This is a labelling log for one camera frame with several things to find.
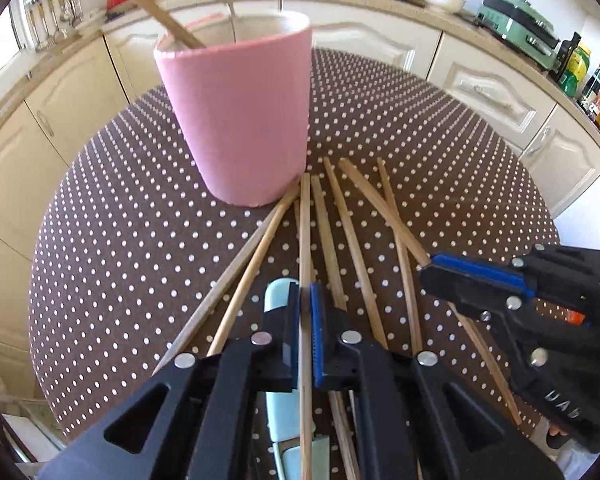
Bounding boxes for rack of hanging utensils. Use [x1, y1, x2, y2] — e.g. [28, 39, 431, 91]
[24, 0, 84, 52]

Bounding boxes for bunch of wooden chopsticks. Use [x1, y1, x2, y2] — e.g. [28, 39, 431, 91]
[152, 157, 523, 480]

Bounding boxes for green yellow bottle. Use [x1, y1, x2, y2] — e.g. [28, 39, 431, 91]
[561, 44, 594, 99]

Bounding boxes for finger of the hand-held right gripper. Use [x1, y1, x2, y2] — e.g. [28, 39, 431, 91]
[419, 259, 526, 321]
[429, 253, 537, 302]

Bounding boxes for pink cup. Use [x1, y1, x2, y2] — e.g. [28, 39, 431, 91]
[153, 11, 313, 208]

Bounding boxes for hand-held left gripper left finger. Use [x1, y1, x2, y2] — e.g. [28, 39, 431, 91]
[37, 280, 301, 480]

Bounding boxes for light blue knife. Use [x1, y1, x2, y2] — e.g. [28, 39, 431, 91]
[262, 277, 331, 480]

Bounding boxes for person's right hand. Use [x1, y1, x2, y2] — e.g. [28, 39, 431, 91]
[546, 422, 572, 451]

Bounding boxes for dark sauce bottle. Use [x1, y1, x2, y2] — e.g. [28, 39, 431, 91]
[580, 61, 600, 112]

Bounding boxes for green tabletop oven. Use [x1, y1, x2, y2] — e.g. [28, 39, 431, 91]
[475, 0, 562, 72]

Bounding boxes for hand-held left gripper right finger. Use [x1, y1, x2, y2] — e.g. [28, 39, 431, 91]
[309, 281, 565, 480]

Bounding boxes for black oil bottle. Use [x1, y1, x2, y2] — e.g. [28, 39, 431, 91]
[554, 31, 582, 86]

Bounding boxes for cream lower kitchen cabinets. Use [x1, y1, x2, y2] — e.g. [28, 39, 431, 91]
[0, 0, 600, 401]

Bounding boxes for wooden chopstick in cup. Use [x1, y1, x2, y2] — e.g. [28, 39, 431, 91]
[77, 0, 207, 51]

